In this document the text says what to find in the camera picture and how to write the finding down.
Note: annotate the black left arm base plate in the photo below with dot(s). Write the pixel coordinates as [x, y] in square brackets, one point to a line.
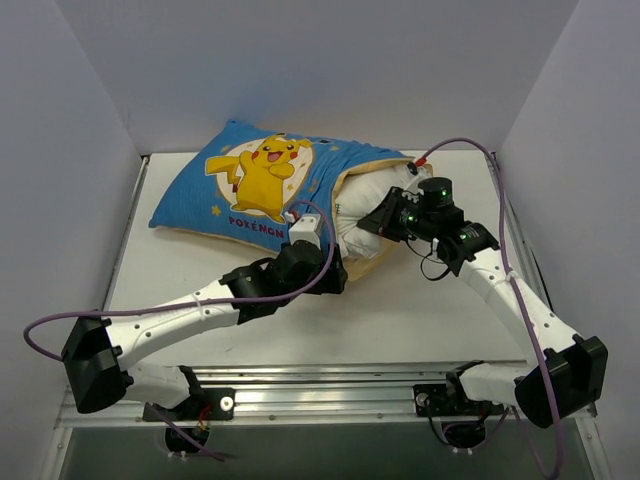
[215, 404]

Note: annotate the blue Pikachu pillowcase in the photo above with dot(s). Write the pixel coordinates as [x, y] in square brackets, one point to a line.
[242, 183]

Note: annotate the aluminium rail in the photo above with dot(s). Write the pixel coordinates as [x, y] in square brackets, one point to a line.
[520, 249]
[134, 200]

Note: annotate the aluminium left side rail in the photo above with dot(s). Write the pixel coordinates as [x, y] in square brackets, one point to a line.
[134, 200]

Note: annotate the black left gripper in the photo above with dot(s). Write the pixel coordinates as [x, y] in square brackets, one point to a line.
[335, 270]

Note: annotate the white pillow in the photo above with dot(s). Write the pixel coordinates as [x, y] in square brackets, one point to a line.
[358, 196]

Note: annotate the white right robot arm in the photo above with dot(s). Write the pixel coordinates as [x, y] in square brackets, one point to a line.
[564, 372]

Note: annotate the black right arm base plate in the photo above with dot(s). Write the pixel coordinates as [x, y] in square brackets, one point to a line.
[435, 399]

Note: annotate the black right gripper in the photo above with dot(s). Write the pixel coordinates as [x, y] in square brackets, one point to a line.
[386, 216]

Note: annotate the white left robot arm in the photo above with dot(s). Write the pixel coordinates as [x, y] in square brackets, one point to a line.
[105, 356]

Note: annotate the aluminium right side rail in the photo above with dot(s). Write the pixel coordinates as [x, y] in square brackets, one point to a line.
[520, 249]

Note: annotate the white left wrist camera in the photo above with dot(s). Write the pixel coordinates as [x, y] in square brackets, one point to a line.
[304, 227]

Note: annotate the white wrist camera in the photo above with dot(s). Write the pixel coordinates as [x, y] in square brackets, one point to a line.
[419, 169]
[304, 227]

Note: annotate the aluminium front rail frame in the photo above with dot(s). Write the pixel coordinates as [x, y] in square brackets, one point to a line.
[323, 394]

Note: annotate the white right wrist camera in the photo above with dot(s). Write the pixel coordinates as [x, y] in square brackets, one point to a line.
[419, 169]

